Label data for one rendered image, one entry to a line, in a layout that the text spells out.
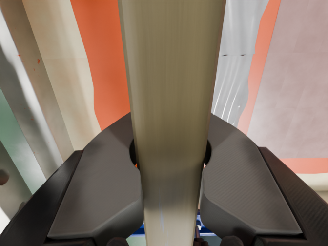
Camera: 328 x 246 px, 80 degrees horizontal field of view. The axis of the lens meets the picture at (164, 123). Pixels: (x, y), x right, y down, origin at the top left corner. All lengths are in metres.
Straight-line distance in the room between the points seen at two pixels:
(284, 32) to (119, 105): 0.22
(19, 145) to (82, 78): 1.65
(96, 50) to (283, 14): 0.21
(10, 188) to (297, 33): 0.41
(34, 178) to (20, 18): 1.91
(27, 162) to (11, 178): 1.65
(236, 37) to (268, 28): 0.04
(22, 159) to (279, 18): 1.94
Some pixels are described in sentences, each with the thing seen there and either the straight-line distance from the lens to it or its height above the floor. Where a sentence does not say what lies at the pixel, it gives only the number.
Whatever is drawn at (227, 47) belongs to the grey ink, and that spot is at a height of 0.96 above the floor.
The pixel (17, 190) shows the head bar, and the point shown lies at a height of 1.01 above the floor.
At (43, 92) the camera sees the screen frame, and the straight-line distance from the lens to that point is 0.28.
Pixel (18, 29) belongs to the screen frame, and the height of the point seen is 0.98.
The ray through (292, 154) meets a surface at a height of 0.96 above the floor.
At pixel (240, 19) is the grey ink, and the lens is 0.25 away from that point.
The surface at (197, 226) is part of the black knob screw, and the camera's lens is 0.39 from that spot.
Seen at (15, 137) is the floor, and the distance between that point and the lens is 1.87.
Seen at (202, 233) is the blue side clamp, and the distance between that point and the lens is 0.41.
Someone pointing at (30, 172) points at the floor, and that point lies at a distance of 2.07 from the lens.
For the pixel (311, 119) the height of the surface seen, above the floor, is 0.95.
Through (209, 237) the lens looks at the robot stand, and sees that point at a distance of 0.85.
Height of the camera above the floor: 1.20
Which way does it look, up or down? 57 degrees down
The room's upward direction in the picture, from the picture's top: 180 degrees clockwise
